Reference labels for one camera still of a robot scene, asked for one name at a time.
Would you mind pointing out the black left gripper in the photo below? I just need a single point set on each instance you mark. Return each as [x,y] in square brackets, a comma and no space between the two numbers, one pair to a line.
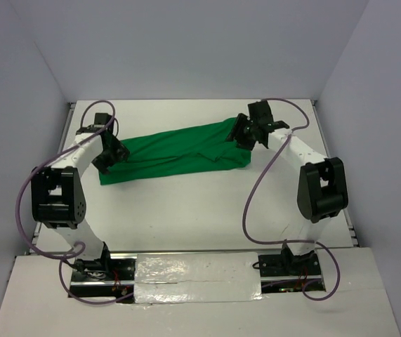
[121,152]

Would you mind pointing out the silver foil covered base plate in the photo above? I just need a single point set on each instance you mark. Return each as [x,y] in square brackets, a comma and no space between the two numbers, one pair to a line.
[196,278]

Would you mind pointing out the green t shirt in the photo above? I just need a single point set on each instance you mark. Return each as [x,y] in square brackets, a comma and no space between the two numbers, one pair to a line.
[196,149]

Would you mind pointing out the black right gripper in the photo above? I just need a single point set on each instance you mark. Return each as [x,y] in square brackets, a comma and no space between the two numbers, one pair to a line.
[237,133]

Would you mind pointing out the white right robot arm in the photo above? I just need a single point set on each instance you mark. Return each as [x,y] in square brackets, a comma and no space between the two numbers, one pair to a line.
[321,187]

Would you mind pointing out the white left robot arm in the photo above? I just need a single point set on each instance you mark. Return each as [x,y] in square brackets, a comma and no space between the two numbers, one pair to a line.
[58,200]

